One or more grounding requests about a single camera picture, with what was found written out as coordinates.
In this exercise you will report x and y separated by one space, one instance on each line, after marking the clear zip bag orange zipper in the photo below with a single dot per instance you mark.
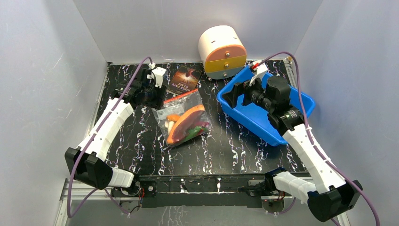
191 109

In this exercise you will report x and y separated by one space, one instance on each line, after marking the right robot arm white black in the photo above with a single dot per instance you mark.
329 195

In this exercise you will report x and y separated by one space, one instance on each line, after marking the dark paperback book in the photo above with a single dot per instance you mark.
184 80

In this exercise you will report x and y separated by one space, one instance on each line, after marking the orange toy squash slice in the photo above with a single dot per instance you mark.
184 121

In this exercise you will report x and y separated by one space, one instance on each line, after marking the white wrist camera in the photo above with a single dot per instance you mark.
259 70
156 74

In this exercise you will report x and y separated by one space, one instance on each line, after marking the dark red sweet potato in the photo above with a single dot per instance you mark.
187 124

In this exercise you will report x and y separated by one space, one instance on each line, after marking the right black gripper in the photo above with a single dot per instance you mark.
246 92

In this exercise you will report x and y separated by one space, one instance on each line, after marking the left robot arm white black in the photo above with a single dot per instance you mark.
86 162

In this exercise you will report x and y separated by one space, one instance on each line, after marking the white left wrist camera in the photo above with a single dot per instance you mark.
156 74

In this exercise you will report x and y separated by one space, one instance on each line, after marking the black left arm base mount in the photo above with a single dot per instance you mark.
139 190

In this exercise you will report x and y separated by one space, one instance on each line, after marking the green toy pepper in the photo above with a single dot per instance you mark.
196 131

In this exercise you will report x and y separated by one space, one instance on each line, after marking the magenta purple toy vegetable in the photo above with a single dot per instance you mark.
204 124

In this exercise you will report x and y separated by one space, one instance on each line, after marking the white toy garlic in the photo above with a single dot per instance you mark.
169 125

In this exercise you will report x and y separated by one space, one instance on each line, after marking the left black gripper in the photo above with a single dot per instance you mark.
157 103

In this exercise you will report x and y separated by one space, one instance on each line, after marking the orange bumpy toy food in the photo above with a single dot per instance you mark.
173 117

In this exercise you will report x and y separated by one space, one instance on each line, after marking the aluminium front rail frame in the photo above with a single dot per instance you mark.
177 201

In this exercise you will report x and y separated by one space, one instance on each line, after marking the blue plastic bin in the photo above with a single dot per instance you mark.
253 117

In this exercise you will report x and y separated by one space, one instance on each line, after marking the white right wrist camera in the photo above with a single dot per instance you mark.
259 70

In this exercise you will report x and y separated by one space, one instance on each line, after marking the round white drawer cabinet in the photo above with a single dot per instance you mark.
222 52

